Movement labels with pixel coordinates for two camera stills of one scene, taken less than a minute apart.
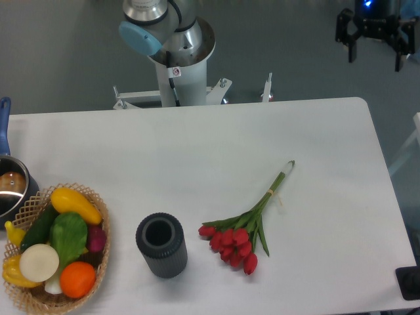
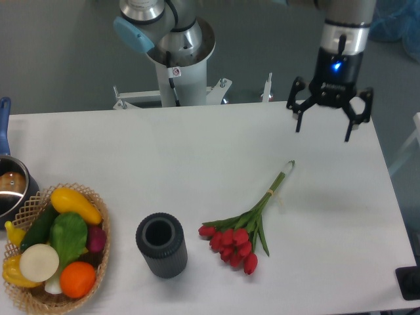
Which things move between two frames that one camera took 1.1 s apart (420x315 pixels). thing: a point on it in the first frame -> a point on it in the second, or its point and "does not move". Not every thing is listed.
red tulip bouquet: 235,238 does not move
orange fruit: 77,279 does not move
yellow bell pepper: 12,273 does not move
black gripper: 378,19 -> 335,82
